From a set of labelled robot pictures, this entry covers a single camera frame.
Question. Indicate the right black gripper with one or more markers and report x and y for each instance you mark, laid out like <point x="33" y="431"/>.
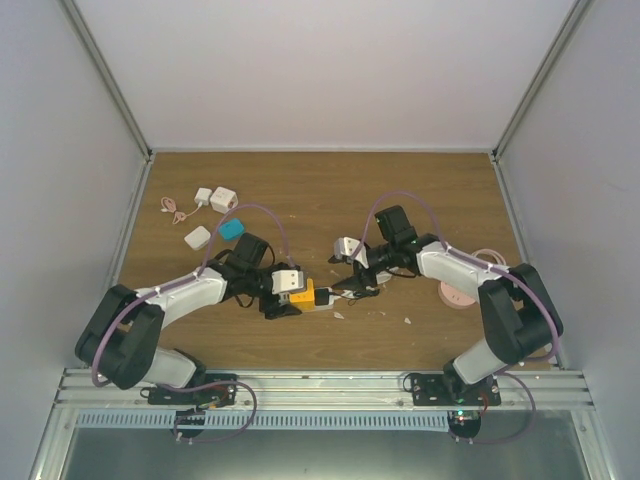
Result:
<point x="357" y="283"/>

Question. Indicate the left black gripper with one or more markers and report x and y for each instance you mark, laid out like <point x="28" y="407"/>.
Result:
<point x="274" y="309"/>

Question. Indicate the yellow plug adapter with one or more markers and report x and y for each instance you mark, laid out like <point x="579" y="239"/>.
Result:
<point x="304" y="300"/>

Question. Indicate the black charger plug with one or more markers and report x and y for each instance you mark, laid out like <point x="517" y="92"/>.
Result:
<point x="323" y="296"/>

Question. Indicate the blue plug adapter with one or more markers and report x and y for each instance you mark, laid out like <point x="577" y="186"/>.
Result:
<point x="231" y="229"/>

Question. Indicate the white square charger plug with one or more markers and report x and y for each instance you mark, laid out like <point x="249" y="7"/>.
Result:
<point x="197" y="238"/>

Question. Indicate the pink round power socket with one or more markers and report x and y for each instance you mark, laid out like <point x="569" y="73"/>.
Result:
<point x="454" y="298"/>

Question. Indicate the white cube socket tiger sticker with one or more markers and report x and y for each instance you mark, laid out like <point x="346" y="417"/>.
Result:
<point x="223" y="200"/>

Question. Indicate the white power strip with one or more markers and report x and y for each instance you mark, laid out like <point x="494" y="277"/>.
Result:
<point x="325" y="306"/>

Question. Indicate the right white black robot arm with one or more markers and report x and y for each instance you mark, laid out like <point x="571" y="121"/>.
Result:
<point x="517" y="313"/>

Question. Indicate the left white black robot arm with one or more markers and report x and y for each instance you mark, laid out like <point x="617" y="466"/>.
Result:
<point x="121" y="340"/>

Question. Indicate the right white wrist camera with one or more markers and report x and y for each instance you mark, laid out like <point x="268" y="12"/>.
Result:
<point x="346" y="248"/>

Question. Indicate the aluminium front rail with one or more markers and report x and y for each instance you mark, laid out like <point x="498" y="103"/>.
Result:
<point x="342" y="391"/>

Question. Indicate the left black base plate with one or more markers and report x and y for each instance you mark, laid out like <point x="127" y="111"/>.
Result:
<point x="209" y="390"/>

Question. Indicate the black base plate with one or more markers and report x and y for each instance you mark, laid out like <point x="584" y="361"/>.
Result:
<point x="209" y="390"/>
<point x="436" y="389"/>

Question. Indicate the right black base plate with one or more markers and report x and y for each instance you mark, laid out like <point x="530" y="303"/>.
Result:
<point x="436" y="389"/>

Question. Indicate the right aluminium corner post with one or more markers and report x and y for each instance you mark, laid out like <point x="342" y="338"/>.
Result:
<point x="568" y="27"/>

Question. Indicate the aluminium corner post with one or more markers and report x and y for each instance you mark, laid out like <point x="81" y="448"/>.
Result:
<point x="568" y="27"/>
<point x="91" y="47"/>

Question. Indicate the left aluminium corner post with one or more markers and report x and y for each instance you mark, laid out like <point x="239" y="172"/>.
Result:
<point x="91" y="47"/>

